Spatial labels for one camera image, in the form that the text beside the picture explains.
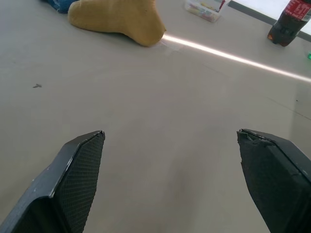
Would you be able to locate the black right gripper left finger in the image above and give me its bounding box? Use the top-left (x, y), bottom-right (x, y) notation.
top-left (0, 130), bottom-right (106, 233)

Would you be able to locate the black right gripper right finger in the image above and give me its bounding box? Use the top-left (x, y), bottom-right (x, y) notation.
top-left (236, 128), bottom-right (311, 233)

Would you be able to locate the mustard yellow cloth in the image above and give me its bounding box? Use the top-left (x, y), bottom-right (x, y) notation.
top-left (67, 0), bottom-right (167, 48)

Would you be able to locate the small clear box with crayons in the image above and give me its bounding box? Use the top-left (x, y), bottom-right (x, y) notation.
top-left (183, 0), bottom-right (228, 24)

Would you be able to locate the cola bottle with red cap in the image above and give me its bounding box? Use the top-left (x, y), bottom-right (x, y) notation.
top-left (267, 0), bottom-right (311, 47)

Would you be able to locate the plain blue sock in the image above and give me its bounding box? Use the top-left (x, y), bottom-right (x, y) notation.
top-left (40, 0), bottom-right (81, 14)

